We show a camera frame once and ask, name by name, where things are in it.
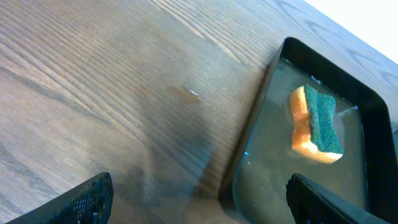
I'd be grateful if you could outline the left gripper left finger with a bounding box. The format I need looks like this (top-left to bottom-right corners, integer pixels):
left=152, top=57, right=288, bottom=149
left=7, top=172, right=114, bottom=224

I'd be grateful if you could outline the black rectangular water tray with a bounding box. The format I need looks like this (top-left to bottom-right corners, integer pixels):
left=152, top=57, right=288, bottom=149
left=219, top=37, right=397, bottom=223

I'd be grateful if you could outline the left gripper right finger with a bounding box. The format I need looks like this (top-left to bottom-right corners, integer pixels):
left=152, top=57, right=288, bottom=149
left=286, top=173, right=388, bottom=224

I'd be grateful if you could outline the green yellow sponge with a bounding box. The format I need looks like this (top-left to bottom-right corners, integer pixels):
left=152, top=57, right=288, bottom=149
left=290, top=85, right=344, bottom=164

